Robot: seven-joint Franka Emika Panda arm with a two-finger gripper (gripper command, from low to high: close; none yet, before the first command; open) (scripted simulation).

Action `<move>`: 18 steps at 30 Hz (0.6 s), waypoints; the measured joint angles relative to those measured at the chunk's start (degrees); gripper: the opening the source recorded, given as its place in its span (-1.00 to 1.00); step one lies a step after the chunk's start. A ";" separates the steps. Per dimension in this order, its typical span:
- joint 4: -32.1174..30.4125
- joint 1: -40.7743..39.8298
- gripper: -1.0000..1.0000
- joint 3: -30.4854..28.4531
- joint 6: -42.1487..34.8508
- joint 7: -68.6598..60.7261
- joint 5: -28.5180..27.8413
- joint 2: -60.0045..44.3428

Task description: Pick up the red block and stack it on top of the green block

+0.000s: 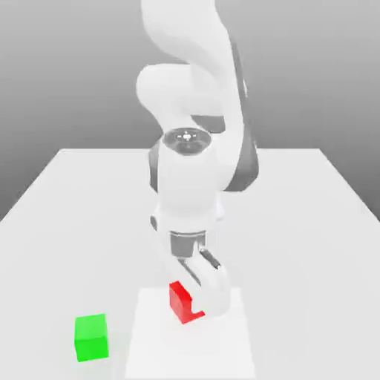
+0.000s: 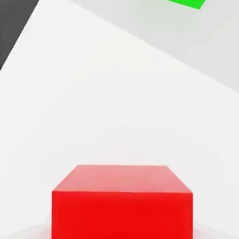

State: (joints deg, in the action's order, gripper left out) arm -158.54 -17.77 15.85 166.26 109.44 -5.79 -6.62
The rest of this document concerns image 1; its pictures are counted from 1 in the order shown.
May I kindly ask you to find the small red cube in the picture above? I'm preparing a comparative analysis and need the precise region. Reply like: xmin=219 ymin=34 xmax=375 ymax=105
xmin=168 ymin=280 xmax=206 ymax=325

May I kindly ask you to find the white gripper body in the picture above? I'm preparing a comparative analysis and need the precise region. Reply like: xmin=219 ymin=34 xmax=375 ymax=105
xmin=155 ymin=231 xmax=232 ymax=318

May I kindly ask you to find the small green cube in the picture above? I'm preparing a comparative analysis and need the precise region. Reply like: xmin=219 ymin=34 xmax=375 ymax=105
xmin=73 ymin=312 xmax=110 ymax=363

